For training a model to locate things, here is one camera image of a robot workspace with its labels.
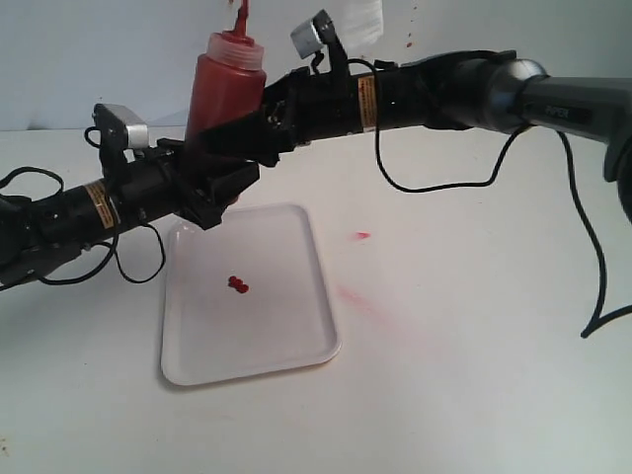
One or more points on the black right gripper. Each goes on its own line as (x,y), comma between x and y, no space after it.
(297,109)

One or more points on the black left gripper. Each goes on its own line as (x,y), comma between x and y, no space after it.
(157,187)

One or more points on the red sauce bottle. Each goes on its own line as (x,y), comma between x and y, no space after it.
(229,83)

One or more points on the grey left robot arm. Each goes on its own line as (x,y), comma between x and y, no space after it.
(40,236)

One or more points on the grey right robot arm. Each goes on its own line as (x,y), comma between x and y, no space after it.
(460,90)

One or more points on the ketchup blob on tray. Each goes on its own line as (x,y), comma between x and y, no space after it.
(238,284)

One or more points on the white rectangular tray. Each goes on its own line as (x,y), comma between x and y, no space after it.
(212,333)

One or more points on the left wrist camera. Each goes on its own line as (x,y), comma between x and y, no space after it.
(120,129)

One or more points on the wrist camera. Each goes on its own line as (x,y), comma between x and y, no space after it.
(120,129)
(317,39)

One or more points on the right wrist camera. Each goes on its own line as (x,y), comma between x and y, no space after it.
(317,39)

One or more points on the white paper towel on wall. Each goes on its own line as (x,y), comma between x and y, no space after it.
(362,23)

